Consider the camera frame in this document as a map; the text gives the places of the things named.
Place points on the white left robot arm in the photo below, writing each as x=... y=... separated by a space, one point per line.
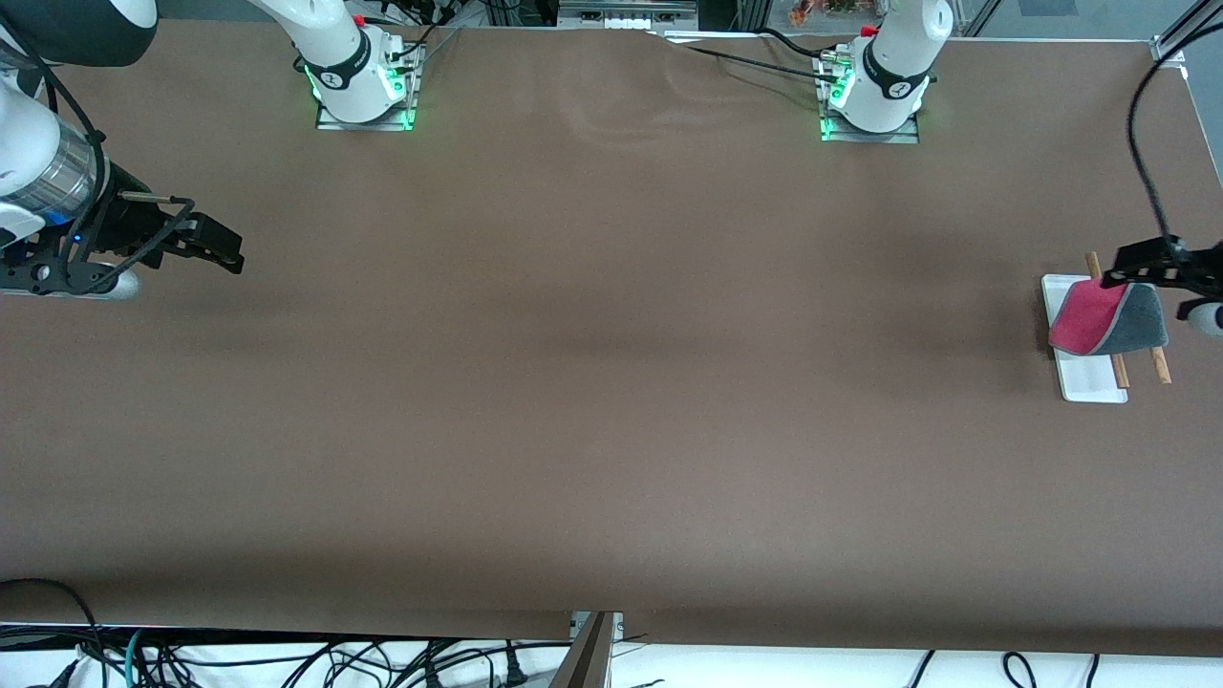
x=898 y=57

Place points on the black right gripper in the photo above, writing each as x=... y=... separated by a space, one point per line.
x=122 y=218

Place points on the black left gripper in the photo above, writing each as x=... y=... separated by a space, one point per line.
x=1144 y=260

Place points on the colourful snack bags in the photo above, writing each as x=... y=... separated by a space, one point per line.
x=822 y=10

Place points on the grey power strip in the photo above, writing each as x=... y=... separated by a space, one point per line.
x=626 y=21

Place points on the metal table frame bracket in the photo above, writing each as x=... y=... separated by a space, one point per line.
x=588 y=659

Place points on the aluminium frame corner profile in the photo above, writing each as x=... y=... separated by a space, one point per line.
x=1170 y=43

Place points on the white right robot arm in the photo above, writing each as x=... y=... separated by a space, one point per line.
x=330 y=43

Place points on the pink and grey towel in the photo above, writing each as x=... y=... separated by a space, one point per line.
x=1099 y=320

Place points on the white rack with wooden bars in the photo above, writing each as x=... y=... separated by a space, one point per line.
x=1089 y=382

